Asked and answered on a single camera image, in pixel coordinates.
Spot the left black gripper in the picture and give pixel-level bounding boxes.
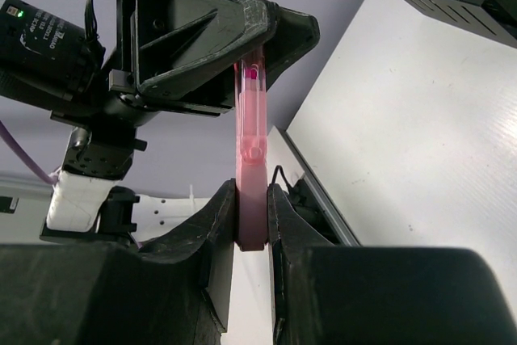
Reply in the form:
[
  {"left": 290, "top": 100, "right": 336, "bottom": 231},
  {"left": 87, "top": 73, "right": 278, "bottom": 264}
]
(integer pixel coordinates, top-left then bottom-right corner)
[{"left": 108, "top": 0, "right": 279, "bottom": 116}]

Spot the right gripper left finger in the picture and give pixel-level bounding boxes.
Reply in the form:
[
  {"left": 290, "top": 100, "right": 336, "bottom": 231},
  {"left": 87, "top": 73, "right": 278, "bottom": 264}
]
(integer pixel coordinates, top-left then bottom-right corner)
[{"left": 1, "top": 180, "right": 236, "bottom": 344}]

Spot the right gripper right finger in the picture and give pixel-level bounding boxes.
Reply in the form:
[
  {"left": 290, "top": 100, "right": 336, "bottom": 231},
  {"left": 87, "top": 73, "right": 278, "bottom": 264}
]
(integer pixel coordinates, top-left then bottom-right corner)
[{"left": 267, "top": 184, "right": 516, "bottom": 344}]

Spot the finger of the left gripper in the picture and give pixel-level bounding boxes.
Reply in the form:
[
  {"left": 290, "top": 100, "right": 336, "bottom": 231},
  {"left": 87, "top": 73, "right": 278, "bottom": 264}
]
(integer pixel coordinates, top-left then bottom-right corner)
[{"left": 264, "top": 6, "right": 320, "bottom": 90}]

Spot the pink highlighter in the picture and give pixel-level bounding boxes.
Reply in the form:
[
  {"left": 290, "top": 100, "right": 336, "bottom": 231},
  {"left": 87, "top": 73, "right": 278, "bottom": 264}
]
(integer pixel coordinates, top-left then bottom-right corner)
[{"left": 234, "top": 46, "right": 267, "bottom": 252}]

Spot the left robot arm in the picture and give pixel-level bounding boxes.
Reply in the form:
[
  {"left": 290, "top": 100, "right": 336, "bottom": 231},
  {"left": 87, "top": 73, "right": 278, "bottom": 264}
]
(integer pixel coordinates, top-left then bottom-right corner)
[{"left": 1, "top": 0, "right": 320, "bottom": 242}]

